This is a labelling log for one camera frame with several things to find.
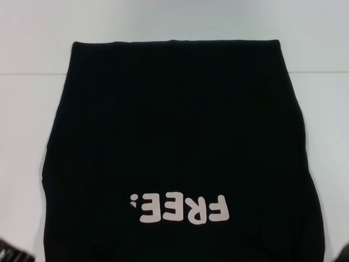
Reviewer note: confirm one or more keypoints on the black shirt with FREE print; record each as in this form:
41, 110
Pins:
174, 122

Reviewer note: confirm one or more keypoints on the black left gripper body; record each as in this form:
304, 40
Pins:
13, 252

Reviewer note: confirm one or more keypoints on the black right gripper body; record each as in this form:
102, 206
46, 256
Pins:
343, 253

